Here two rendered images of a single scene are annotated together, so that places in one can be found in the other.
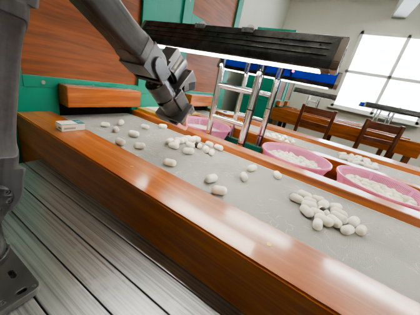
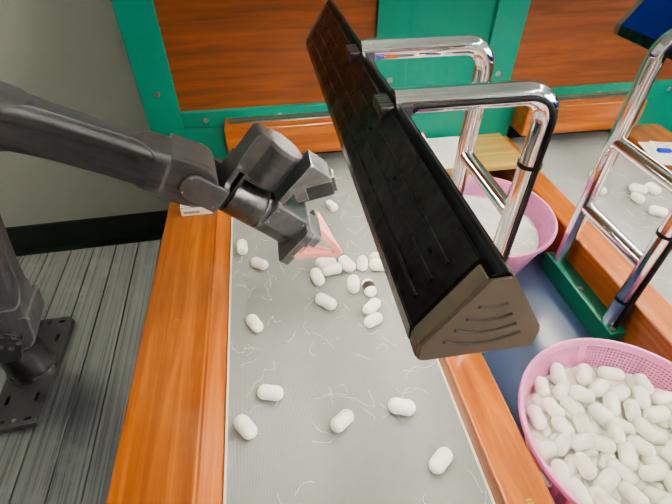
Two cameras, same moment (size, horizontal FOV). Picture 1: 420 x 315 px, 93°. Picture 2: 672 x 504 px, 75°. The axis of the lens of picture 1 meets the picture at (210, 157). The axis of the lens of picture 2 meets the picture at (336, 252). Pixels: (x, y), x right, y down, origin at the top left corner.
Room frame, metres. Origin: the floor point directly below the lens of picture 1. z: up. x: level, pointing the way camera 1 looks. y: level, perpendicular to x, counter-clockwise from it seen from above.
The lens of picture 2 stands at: (0.33, -0.31, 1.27)
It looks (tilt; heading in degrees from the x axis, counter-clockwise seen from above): 42 degrees down; 53
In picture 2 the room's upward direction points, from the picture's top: straight up
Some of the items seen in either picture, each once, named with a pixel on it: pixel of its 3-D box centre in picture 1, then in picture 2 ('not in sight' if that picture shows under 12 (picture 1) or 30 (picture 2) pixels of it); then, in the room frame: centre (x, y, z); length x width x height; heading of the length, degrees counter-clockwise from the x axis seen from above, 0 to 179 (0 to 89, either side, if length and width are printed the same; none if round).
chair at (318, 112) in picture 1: (304, 142); not in sight; (2.56, -1.15, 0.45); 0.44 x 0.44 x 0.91; 59
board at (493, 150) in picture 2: (171, 111); (446, 155); (1.07, 0.25, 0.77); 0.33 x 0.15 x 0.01; 152
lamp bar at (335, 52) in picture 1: (220, 40); (371, 102); (0.64, 0.04, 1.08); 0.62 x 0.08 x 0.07; 62
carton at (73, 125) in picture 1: (70, 125); (197, 205); (0.53, 0.41, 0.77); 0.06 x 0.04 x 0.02; 152
